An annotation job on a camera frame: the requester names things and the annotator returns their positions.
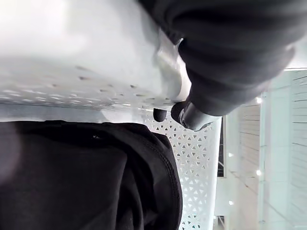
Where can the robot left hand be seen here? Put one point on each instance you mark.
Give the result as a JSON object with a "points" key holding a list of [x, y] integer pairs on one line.
{"points": [[225, 57]]}

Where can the white perforated laundry basket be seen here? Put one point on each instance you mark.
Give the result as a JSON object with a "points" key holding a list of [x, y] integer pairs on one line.
{"points": [[100, 62]]}

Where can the black garment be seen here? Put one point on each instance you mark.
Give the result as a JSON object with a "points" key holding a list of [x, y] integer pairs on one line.
{"points": [[79, 177]]}

